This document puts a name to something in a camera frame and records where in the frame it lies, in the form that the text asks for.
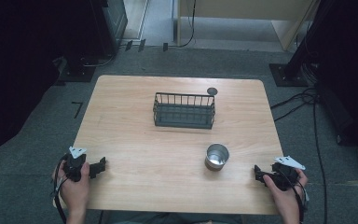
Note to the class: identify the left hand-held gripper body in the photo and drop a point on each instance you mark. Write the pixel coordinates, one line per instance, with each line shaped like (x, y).
(74, 166)

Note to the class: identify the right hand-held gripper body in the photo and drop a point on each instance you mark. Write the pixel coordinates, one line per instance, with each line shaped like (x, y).
(284, 179)

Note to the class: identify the person's right hand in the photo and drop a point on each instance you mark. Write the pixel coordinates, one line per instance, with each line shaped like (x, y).
(287, 200)

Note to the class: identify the person's left hand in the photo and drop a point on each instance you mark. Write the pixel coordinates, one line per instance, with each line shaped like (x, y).
(74, 194)

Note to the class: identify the metal cup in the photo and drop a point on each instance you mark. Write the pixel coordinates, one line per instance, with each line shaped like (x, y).
(217, 157)

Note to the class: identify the small dark round disc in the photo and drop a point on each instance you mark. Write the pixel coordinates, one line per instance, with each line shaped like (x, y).
(212, 91)

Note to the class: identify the black metal stand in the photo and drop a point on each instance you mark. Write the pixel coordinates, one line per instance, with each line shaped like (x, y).
(287, 76)
(77, 73)

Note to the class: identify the black curtain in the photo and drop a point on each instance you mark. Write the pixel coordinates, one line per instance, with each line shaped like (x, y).
(351, 62)
(18, 62)

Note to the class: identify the black cabinet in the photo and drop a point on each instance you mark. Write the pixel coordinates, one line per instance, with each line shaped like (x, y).
(113, 21)

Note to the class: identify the light wooden furniture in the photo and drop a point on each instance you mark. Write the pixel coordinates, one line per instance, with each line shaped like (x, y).
(245, 7)

